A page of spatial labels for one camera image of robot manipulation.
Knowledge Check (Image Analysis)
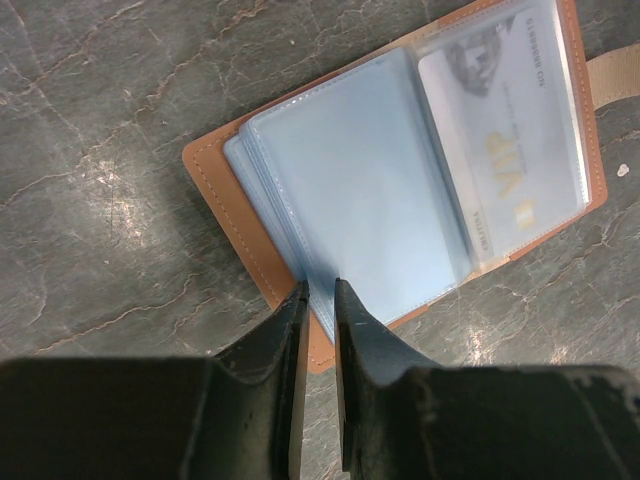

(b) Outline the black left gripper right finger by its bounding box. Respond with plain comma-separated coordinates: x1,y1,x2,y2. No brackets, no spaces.
334,280,639,479

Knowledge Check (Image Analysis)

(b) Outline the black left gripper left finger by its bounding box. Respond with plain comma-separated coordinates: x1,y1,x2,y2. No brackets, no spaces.
1,282,310,479

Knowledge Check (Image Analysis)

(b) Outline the brown leather card holder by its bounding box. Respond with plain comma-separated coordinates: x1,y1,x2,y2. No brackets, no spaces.
182,1,639,373

